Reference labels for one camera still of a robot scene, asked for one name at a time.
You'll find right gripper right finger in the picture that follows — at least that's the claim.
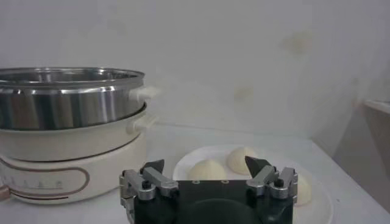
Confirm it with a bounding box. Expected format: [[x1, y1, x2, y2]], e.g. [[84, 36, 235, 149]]
[[244, 155, 299, 205]]

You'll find white round plate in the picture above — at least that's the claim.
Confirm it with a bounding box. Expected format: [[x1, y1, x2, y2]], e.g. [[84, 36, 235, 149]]
[[172, 144, 335, 224]]

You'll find stainless steel steamer basket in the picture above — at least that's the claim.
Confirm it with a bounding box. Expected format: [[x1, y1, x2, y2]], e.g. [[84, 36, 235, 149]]
[[0, 66, 159, 131]]

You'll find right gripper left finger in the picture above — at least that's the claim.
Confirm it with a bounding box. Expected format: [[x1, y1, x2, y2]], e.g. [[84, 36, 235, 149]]
[[118, 158, 180, 214]]

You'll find cream electric cooker base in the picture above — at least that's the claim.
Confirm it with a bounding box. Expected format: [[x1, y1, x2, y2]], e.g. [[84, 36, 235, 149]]
[[0, 102, 158, 205]]

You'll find white steamed baozi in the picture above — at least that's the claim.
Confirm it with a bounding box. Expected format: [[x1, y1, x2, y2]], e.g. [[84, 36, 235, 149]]
[[225, 146, 260, 176], [294, 173, 313, 206], [187, 158, 228, 181]]

